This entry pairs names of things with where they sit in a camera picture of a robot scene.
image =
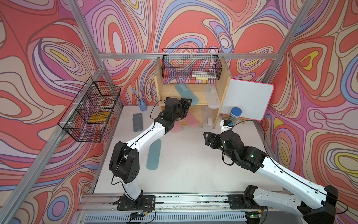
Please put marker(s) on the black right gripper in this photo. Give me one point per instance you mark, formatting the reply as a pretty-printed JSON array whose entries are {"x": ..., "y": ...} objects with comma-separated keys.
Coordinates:
[{"x": 216, "y": 137}]

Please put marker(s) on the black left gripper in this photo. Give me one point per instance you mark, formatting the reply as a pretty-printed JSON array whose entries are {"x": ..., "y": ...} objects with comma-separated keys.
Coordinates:
[{"x": 184, "y": 106}]

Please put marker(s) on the teal pencil case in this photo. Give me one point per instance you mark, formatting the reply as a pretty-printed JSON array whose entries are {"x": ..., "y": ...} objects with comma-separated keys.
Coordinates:
[
  {"x": 154, "y": 155},
  {"x": 186, "y": 92}
]

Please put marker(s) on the pink pencil case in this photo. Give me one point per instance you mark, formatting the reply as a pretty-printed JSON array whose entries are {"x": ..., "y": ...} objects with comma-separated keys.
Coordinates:
[
  {"x": 177, "y": 127},
  {"x": 191, "y": 121}
]

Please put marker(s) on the clear pencil case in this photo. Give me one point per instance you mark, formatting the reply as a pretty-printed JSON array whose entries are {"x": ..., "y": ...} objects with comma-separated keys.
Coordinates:
[
  {"x": 212, "y": 97},
  {"x": 207, "y": 118}
]

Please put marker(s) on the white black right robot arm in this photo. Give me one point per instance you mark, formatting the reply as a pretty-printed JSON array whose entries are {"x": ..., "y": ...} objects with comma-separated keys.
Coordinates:
[{"x": 314, "y": 203}]

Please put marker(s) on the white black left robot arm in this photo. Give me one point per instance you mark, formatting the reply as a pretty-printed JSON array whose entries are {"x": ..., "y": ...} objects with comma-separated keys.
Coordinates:
[{"x": 125, "y": 159}]

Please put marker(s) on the wooden two-tier shelf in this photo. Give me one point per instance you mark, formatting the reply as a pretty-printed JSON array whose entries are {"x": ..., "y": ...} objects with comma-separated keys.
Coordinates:
[{"x": 163, "y": 91}]

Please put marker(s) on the colored pencil tube blue lid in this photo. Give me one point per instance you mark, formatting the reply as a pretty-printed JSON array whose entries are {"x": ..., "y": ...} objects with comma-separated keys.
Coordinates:
[{"x": 236, "y": 111}]

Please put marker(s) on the wooden board easel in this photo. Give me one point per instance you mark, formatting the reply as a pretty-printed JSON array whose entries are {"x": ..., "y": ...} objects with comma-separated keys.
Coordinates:
[{"x": 243, "y": 121}]

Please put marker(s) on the silver box in basket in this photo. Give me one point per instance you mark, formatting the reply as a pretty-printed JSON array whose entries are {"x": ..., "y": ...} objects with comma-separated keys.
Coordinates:
[{"x": 203, "y": 75}]

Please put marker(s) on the blue pen cup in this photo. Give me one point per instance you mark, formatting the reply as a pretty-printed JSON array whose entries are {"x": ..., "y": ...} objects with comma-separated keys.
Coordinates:
[{"x": 142, "y": 103}]

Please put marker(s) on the grey felt eraser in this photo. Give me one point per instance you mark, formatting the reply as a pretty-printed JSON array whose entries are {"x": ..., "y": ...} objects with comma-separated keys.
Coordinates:
[{"x": 137, "y": 121}]

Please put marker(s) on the yellow item in side basket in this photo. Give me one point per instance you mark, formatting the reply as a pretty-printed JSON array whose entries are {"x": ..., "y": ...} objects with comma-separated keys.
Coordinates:
[{"x": 98, "y": 118}]

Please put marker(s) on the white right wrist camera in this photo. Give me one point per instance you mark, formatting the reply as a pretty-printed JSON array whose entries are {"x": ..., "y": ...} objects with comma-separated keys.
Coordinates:
[{"x": 226, "y": 125}]

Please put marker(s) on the black wire basket on shelf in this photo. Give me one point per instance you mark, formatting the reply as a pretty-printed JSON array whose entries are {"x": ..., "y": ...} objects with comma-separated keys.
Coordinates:
[{"x": 178, "y": 64}]

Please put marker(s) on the white board pink frame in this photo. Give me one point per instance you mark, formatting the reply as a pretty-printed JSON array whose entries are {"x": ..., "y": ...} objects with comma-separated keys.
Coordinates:
[{"x": 251, "y": 97}]

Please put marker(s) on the black wire basket on frame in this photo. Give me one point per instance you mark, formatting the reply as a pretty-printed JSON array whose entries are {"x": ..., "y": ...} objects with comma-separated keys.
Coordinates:
[{"x": 94, "y": 96}]

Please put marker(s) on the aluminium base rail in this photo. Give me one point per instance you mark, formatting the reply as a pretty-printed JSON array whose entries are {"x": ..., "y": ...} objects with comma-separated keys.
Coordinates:
[{"x": 176, "y": 208}]

